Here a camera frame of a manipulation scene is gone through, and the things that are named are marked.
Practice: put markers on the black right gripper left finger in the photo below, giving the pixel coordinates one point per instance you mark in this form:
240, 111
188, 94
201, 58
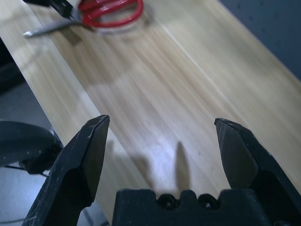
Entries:
73, 164

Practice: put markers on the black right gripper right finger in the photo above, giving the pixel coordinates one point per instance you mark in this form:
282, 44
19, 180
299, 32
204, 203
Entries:
247, 160

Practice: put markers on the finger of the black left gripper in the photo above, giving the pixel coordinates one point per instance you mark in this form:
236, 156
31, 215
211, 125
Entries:
35, 2
63, 8

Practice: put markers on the dark grey pegboard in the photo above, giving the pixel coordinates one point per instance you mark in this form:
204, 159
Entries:
277, 28

